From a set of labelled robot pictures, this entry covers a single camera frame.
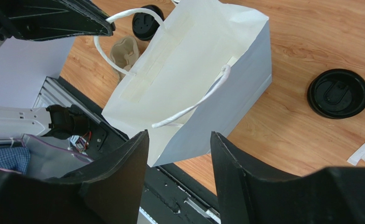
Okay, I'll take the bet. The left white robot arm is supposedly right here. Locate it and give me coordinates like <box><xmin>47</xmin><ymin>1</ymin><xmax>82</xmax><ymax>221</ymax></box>
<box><xmin>0</xmin><ymin>0</ymin><xmax>115</xmax><ymax>139</ymax></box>

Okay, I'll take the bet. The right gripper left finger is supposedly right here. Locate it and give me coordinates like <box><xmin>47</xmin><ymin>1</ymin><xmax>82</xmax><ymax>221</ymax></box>
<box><xmin>0</xmin><ymin>130</ymin><xmax>150</xmax><ymax>224</ymax></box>

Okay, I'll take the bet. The white paper bag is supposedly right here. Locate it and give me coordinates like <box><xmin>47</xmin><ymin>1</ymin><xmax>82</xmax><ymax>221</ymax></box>
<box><xmin>102</xmin><ymin>0</ymin><xmax>272</xmax><ymax>167</ymax></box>

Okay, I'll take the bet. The person in checked shirt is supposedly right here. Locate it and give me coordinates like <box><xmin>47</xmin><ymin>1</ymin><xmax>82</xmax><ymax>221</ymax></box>
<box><xmin>0</xmin><ymin>147</ymin><xmax>31</xmax><ymax>175</ymax></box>

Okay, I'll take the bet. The black coffee cup lid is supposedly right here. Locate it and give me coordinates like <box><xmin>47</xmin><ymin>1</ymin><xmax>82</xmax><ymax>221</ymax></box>
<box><xmin>132</xmin><ymin>13</ymin><xmax>159</xmax><ymax>41</ymax></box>

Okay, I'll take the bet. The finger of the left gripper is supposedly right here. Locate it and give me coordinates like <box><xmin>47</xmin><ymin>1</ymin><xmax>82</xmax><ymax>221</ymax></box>
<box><xmin>0</xmin><ymin>0</ymin><xmax>116</xmax><ymax>47</ymax></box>

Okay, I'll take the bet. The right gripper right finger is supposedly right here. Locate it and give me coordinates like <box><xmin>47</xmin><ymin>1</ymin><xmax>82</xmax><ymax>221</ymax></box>
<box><xmin>210</xmin><ymin>132</ymin><xmax>365</xmax><ymax>224</ymax></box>

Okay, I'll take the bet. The brown cardboard cup carrier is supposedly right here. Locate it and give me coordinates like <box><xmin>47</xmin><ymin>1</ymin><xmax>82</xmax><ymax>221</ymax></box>
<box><xmin>110</xmin><ymin>36</ymin><xmax>140</xmax><ymax>71</ymax></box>

